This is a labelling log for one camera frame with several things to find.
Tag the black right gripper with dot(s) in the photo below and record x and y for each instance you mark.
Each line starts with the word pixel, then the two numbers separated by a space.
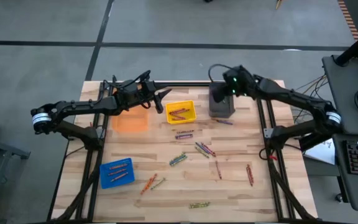
pixel 239 81

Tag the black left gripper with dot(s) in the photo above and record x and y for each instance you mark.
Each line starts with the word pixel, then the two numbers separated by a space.
pixel 132 95

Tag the green crayon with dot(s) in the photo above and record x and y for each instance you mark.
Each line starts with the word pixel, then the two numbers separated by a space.
pixel 201 152
pixel 200 204
pixel 158 183
pixel 179 160

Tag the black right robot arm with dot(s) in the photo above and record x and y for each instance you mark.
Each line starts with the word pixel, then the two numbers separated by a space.
pixel 291 96

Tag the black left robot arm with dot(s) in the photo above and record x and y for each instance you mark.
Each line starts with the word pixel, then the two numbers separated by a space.
pixel 79 107

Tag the grey plastic bin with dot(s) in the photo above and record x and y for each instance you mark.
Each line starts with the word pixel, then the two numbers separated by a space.
pixel 222 110

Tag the yellow perforated plastic basket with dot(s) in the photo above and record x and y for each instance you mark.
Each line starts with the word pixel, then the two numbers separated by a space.
pixel 190 116

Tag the translucent orange plastic bin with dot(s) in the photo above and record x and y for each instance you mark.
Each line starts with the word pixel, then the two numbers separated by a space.
pixel 130 121

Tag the black stand beam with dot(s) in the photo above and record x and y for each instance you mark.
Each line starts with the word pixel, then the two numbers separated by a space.
pixel 308 144

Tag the blue perforated plastic basket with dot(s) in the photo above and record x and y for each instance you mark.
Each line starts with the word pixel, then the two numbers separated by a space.
pixel 106 183

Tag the white paper sheet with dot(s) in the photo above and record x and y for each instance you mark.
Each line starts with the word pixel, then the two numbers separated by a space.
pixel 322 154

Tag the grey desk top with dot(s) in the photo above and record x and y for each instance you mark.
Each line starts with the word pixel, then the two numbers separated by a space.
pixel 350 93
pixel 353 193

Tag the black stand pole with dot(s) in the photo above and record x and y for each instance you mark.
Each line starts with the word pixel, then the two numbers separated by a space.
pixel 353 49

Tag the desk caster wheel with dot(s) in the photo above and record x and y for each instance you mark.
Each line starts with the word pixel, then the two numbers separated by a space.
pixel 339 198

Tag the grey metal cart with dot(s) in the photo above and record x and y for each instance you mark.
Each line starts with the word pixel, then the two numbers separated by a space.
pixel 11 151

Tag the black aluminium table frame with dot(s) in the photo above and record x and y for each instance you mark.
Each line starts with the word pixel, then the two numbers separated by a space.
pixel 188 84

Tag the grey mounting bracket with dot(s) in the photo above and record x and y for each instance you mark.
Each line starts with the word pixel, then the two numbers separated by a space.
pixel 268 133

